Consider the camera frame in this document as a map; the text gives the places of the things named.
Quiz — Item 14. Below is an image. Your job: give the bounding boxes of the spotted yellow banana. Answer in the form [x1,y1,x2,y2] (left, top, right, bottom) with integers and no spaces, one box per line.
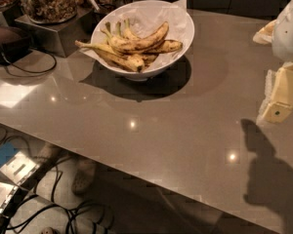
[102,21,169,54]
[147,40,183,54]
[75,41,145,72]

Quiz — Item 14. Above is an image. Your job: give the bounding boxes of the lower middle yellow banana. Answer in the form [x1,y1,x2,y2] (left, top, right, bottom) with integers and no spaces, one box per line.
[140,54,157,66]

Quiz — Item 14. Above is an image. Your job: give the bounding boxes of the dark round appliance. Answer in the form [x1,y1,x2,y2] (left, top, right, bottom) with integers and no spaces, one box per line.
[0,25,31,64]

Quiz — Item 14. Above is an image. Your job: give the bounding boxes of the grey metal jar stand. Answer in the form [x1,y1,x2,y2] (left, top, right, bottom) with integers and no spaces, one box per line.
[16,8,93,58]

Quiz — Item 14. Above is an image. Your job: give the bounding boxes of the white bowl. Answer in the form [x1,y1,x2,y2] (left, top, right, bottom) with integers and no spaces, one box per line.
[90,0,195,82]

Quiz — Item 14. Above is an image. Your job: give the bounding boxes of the white paper bowl liner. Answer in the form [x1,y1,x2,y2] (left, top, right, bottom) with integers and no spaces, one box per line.
[79,0,188,70]

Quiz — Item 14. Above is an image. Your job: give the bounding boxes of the green-stemmed back banana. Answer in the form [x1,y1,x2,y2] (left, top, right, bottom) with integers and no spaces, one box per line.
[116,19,140,40]

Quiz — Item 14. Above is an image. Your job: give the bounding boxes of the blue and white floor box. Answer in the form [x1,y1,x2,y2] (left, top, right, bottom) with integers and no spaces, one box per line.
[0,142,39,216]

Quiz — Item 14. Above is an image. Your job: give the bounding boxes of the grey shoe on floor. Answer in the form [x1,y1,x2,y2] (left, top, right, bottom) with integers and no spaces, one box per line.
[71,159,97,195]

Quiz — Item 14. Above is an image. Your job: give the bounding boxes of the black appliance cable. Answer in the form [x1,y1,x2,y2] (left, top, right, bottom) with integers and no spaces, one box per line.
[0,41,58,78]

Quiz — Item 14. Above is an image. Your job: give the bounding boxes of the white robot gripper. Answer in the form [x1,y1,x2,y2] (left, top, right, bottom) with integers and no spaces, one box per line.
[253,0,293,124]

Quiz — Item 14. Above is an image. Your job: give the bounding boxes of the glass jar of nuts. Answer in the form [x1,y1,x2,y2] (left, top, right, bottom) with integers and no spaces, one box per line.
[20,0,77,24]

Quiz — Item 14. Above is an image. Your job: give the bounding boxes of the black floor cables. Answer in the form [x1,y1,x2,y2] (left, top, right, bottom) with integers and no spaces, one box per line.
[0,125,115,234]

